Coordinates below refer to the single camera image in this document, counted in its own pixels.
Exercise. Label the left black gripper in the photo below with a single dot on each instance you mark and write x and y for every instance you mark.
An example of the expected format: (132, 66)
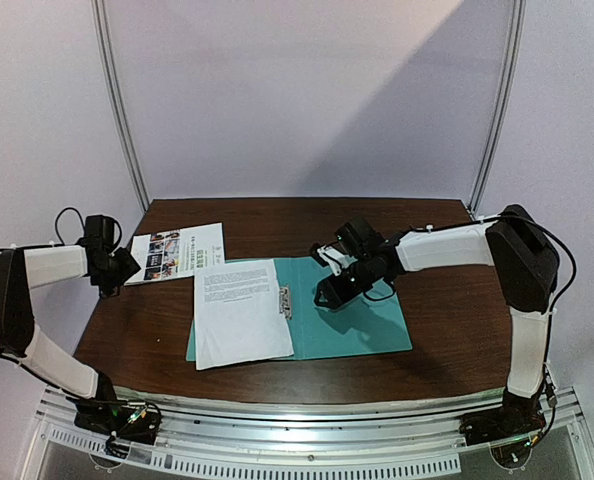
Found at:
(129, 268)

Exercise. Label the white printed paper sheet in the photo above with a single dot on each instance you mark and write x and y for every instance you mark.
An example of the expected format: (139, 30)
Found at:
(237, 316)

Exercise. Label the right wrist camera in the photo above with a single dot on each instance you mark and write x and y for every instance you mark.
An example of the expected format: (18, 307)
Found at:
(329, 256)

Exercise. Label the right aluminium wall post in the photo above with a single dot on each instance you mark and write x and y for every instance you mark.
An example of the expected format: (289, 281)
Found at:
(508, 69)

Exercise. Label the left aluminium wall post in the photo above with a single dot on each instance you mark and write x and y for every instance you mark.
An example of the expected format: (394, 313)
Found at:
(117, 104)

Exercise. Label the chrome folder clip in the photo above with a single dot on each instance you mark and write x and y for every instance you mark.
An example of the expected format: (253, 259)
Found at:
(285, 302)

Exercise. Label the aluminium wall post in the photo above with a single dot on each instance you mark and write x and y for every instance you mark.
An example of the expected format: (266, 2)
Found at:
(508, 69)
(117, 104)

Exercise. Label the colourful printed leaflet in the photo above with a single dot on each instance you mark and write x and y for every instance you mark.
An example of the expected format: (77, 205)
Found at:
(176, 254)

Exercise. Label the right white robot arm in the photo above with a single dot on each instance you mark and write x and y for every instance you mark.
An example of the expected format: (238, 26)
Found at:
(522, 253)

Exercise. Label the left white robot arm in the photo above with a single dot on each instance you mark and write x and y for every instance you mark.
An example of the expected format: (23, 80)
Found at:
(24, 269)

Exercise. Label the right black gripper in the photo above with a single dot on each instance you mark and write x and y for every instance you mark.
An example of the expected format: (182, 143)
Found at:
(332, 289)

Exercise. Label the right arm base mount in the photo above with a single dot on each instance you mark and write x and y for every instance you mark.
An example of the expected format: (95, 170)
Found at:
(517, 416)

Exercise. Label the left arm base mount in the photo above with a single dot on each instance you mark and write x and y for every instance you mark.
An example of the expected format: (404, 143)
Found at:
(123, 422)

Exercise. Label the teal file folder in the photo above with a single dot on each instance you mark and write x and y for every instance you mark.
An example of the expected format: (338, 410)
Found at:
(360, 327)

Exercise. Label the aluminium mounting rail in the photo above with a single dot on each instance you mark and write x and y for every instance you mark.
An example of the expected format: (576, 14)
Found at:
(212, 439)

